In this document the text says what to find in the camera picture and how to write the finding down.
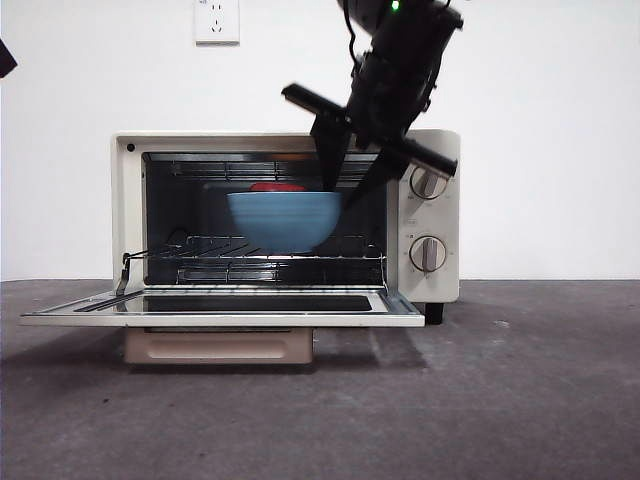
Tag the red apple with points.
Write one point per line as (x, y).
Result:
(277, 187)

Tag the timer knob with taupe grip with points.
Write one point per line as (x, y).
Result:
(428, 253)

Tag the white wall socket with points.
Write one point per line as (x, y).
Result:
(216, 22)

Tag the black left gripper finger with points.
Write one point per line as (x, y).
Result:
(5, 60)

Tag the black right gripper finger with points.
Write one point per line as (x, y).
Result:
(330, 150)
(382, 167)

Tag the temperature knob with taupe grip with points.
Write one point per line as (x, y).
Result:
(425, 189)

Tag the blue ribbed bowl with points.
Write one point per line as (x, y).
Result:
(282, 220)

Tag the cream Toshiba toaster oven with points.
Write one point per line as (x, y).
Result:
(127, 210)

